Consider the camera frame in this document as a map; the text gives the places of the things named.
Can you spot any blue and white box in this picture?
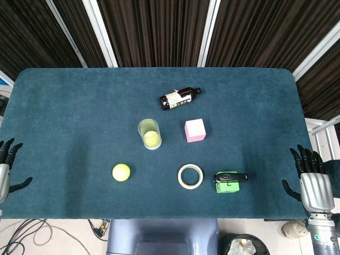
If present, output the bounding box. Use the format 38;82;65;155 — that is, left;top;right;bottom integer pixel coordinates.
0;69;15;91

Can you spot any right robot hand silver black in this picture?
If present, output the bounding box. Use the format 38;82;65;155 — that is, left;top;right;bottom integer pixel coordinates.
282;144;336;213

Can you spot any white cable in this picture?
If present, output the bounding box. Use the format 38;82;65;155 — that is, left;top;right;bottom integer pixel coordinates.
0;219;92;255

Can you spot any dark teal table cloth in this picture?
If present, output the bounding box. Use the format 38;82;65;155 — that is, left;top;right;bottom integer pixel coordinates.
0;67;311;220

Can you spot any beige shoe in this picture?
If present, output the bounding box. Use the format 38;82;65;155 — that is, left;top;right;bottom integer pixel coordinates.
280;219;309;239

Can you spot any brown bottle with label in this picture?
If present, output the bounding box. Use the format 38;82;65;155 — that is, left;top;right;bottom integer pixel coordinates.
159;87;202;112

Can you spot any white frame post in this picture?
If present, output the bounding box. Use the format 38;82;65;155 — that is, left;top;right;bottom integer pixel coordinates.
292;26;340;82
45;0;89;69
197;0;222;68
82;0;119;68

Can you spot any black cable bundle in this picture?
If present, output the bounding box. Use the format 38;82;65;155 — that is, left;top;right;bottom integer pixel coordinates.
0;218;47;255

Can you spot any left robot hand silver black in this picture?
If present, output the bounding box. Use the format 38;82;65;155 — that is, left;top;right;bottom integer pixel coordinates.
0;138;33;205

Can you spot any black trash bin with paper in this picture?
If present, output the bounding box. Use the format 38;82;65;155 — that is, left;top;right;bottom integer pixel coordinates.
220;233;270;255

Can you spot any dark brown curtain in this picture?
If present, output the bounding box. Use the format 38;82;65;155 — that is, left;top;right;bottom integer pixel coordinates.
0;0;340;122

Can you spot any beige masking tape roll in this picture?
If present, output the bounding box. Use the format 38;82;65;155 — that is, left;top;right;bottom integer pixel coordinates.
177;164;205;190

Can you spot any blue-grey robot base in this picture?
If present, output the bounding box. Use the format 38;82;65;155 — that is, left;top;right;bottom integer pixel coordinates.
106;218;220;255

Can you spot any green block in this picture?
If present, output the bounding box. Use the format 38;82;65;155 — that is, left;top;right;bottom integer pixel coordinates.
215;171;240;194

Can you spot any pink cube block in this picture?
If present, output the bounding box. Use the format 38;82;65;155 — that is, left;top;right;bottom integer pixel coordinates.
184;119;208;143

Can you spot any white metal rack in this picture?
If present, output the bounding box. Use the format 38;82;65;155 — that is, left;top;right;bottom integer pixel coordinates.
304;113;340;162

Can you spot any black stapler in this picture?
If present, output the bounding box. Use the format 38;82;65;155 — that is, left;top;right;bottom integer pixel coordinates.
212;172;250;184

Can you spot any yellow tennis ball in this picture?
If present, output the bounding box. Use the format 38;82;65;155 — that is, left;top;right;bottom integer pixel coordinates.
143;130;161;149
112;163;131;182

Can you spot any black plug with cables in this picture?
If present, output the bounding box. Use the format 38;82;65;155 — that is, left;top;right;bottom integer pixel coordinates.
87;218;111;242

